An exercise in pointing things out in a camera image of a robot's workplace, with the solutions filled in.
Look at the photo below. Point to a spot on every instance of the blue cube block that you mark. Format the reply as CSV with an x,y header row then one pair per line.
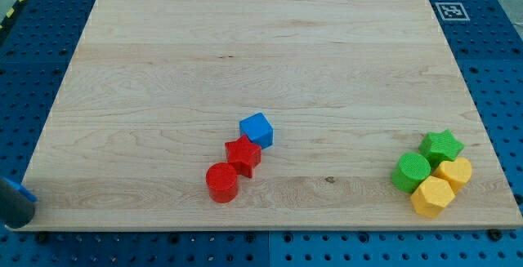
x,y
258,129

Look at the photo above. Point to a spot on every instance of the red cylinder block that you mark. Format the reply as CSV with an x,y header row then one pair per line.
x,y
222,182

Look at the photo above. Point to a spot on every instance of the yellow heart block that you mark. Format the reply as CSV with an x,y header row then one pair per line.
x,y
458,172

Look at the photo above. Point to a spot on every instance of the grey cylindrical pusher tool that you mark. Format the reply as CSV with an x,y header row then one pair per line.
x,y
17,204

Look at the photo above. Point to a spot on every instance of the green star block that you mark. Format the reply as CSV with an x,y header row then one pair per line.
x,y
437,147

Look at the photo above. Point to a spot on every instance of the yellow hexagon block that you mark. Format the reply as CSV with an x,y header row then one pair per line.
x,y
432,196

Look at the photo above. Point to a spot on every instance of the red star block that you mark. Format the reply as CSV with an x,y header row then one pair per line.
x,y
243,155

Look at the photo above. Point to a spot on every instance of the yellow black hazard tape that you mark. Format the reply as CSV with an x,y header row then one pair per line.
x,y
12,14

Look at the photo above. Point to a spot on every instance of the wooden board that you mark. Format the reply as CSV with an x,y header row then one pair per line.
x,y
155,88

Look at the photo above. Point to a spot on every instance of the green cylinder block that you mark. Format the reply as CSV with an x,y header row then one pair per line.
x,y
410,171

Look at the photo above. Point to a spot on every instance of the white fiducial marker tag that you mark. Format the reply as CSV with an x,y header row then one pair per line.
x,y
452,11

